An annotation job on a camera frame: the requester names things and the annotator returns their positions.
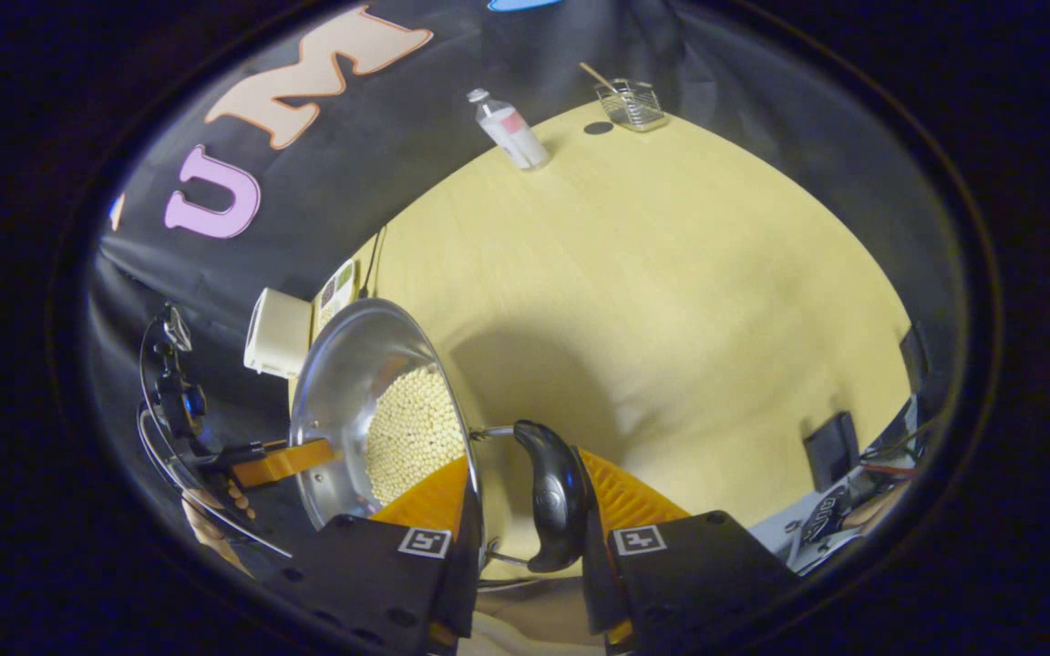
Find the small black box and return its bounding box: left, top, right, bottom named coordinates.
left=803, top=412, right=861, bottom=493

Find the silver pot with beans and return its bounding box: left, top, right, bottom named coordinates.
left=288, top=297, right=594, bottom=575

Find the white divided bean dish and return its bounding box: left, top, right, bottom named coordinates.
left=314, top=259, right=360, bottom=333

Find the clear wire holder cup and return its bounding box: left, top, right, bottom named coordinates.
left=594, top=78, right=669, bottom=133

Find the black power cable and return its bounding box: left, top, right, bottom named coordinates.
left=359, top=226, right=389, bottom=302

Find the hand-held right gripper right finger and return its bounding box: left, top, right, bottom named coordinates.
left=577, top=448, right=804, bottom=656

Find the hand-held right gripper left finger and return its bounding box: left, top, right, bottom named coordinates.
left=261, top=453, right=485, bottom=656

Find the clear bottle with pink label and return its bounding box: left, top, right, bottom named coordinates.
left=467, top=87, right=551, bottom=172

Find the white toaster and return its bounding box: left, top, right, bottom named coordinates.
left=243, top=287, right=313, bottom=380

